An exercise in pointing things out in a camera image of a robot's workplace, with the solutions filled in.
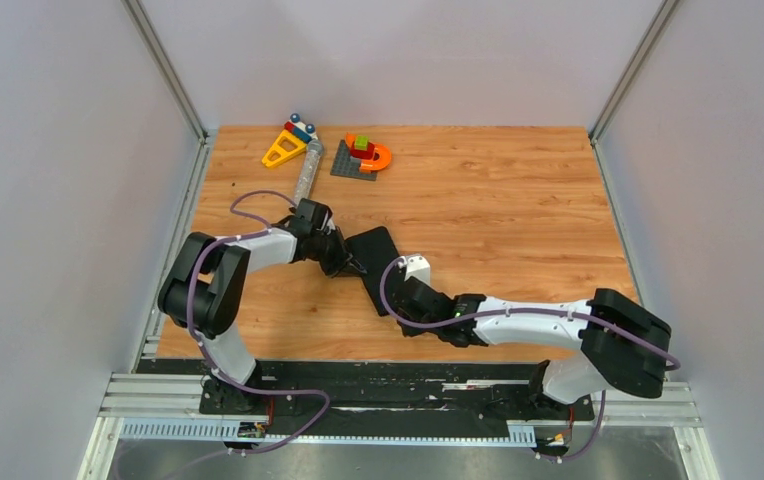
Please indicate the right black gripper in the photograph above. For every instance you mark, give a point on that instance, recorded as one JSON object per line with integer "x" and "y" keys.
{"x": 408, "y": 332}

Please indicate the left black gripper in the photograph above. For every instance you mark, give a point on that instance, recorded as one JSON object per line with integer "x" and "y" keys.
{"x": 342, "y": 258}

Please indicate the black zip tool case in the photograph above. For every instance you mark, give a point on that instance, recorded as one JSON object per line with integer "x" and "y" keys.
{"x": 374, "y": 250}

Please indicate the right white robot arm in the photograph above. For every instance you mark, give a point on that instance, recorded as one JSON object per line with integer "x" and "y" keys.
{"x": 616, "y": 343}

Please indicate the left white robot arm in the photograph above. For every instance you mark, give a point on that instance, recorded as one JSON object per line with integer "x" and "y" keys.
{"x": 203, "y": 291}

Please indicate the grey building block baseplate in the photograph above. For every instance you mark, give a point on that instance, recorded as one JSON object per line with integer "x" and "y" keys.
{"x": 346, "y": 166}

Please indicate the orange curved toy block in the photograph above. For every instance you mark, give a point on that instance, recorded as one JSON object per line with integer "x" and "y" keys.
{"x": 382, "y": 160}

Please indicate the red toy block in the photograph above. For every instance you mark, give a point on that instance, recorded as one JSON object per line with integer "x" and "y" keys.
{"x": 362, "y": 152}

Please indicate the silver glitter cylinder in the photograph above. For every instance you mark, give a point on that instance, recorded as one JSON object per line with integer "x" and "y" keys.
{"x": 313, "y": 155}

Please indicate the green toy cube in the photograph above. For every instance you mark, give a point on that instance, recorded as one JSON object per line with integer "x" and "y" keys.
{"x": 361, "y": 143}

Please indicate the yellow triangle toy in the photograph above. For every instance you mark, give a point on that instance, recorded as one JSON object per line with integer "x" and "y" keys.
{"x": 286, "y": 147}

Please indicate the red blue toy car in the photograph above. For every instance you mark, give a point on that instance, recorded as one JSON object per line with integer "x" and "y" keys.
{"x": 305, "y": 132}

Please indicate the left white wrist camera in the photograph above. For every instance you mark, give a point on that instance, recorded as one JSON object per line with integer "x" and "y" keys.
{"x": 311, "y": 217}

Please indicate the aluminium frame rail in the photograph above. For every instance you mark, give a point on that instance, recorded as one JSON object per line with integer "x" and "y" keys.
{"x": 151, "y": 39}

